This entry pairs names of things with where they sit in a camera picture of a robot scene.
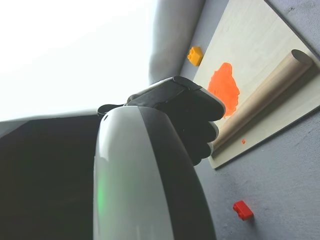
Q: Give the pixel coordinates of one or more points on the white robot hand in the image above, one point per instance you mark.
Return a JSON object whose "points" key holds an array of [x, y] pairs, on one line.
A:
{"points": [[125, 175]]}

